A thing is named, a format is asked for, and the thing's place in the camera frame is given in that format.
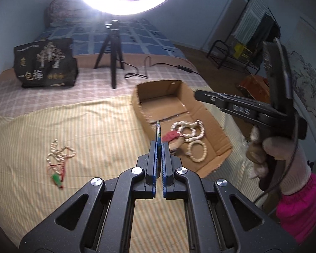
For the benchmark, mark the black metal stand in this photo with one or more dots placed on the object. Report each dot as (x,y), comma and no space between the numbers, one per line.
(221,44)

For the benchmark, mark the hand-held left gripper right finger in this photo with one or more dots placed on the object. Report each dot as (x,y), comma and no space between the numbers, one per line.
(166,166)

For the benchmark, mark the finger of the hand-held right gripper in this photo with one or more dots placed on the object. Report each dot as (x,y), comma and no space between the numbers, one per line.
(239,108)

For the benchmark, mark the blue checkered sheet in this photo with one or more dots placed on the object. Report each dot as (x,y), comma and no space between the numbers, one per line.
(142,37)

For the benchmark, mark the person's right forearm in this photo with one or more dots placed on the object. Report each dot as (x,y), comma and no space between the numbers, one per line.
(300,210)

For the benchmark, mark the pink plaid sheet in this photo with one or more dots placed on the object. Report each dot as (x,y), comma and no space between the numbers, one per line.
(42,97)

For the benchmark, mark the black snack bag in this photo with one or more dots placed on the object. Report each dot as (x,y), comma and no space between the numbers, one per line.
(44,66)

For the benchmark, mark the landscape wall painting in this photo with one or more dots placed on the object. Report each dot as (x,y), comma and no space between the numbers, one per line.
(312,84)

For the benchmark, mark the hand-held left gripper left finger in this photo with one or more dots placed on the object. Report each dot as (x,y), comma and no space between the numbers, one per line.
(154,166)

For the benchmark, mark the person's right hand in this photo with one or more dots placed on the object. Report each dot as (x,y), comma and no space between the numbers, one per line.
(287,160)

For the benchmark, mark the yellow box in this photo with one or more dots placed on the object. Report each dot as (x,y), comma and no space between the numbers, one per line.
(241,51)

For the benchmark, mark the pale door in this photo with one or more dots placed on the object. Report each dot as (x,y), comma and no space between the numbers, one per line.
(223,21)

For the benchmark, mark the cardboard box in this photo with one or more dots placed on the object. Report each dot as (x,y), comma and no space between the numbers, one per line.
(163,105)

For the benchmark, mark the yellow striped blanket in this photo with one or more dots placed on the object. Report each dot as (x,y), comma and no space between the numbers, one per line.
(94,150)

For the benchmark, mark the dark hanging garment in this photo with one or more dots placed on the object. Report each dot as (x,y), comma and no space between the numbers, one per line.
(266,31)

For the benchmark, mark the folded floral quilt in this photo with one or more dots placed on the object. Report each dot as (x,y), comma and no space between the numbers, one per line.
(65,10)

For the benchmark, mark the black clothes rack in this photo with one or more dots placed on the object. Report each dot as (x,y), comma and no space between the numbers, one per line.
(275,18)

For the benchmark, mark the white striped towel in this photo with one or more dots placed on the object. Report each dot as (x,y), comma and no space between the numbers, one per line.
(250,18)

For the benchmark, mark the black tripod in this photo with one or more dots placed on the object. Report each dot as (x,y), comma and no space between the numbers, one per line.
(113,58)

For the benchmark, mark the orange brown bag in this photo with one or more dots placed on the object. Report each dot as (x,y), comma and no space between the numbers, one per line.
(252,87)

